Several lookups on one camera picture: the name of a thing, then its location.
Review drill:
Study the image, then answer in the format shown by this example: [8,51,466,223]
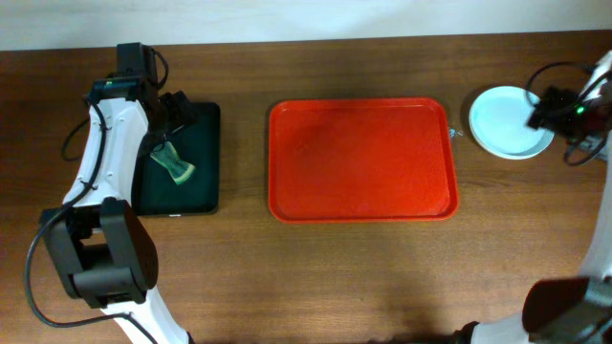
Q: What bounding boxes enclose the green yellow sponge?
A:
[149,141,196,185]

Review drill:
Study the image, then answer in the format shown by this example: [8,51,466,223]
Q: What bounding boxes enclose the pale blue plate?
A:
[469,86,538,135]

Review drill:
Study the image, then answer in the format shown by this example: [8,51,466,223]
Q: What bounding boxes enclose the white plate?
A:
[473,129,555,160]

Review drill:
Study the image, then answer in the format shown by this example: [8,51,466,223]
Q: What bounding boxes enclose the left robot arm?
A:
[24,43,194,343]

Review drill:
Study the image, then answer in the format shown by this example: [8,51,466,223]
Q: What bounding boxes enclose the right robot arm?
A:
[446,54,611,344]

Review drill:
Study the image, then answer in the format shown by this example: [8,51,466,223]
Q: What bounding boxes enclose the black rectangular tray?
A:
[132,102,221,216]

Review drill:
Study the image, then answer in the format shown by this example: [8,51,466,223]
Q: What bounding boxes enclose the red plastic tray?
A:
[268,97,459,224]

